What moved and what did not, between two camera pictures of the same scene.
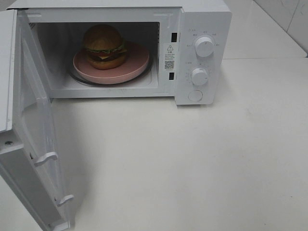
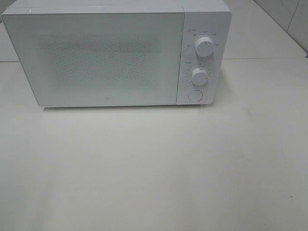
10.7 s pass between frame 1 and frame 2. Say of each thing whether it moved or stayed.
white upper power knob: stayed
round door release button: stayed
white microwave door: moved
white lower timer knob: stayed
